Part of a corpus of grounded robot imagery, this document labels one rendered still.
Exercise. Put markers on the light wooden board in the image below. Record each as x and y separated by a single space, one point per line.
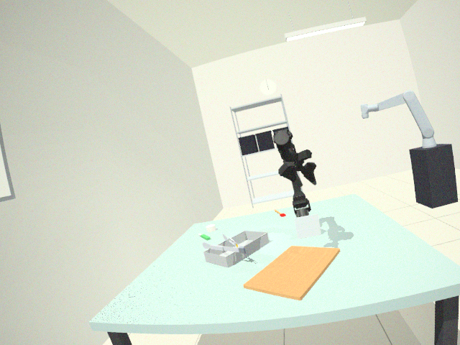
294 272

